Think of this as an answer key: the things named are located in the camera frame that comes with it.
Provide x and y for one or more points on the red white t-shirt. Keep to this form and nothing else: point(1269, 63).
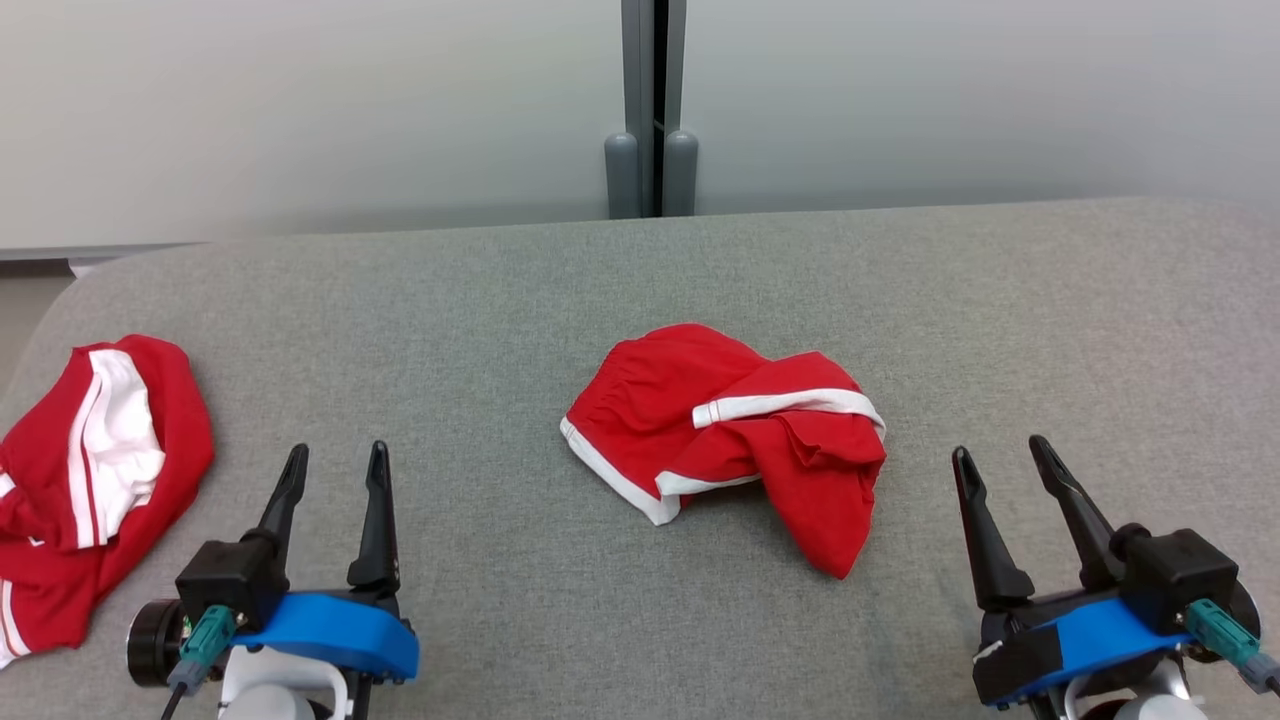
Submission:
point(170, 420)

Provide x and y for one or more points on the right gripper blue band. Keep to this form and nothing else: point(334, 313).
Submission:
point(1090, 640)

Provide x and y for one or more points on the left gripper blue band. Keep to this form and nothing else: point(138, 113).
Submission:
point(340, 625)

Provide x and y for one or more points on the red shorts white trim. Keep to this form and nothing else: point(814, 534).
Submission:
point(660, 400)

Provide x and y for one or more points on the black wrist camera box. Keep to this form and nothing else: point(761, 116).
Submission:
point(230, 580)
point(1185, 575)

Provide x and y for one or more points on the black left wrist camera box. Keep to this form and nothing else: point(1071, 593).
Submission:
point(230, 580)

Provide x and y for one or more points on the grey cylindrical post cap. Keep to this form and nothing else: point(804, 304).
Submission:
point(681, 175)
point(620, 175)

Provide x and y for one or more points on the grey metal frame post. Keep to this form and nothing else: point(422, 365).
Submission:
point(676, 60)
point(637, 70)

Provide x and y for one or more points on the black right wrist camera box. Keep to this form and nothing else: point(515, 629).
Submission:
point(1185, 575)

